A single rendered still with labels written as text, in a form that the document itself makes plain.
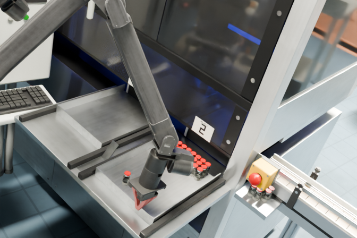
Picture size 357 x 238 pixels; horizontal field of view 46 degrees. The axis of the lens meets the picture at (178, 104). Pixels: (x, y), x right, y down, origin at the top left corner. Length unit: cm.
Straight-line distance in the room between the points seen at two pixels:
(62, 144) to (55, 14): 61
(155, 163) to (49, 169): 131
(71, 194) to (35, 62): 75
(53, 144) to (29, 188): 110
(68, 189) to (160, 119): 129
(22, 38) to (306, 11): 72
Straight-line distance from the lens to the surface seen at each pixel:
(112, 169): 143
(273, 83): 127
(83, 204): 225
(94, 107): 169
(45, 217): 244
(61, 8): 101
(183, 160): 118
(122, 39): 103
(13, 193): 255
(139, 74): 106
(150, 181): 119
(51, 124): 158
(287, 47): 123
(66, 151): 147
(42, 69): 194
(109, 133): 158
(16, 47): 103
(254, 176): 138
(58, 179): 236
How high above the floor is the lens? 184
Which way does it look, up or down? 31 degrees down
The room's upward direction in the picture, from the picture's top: 16 degrees clockwise
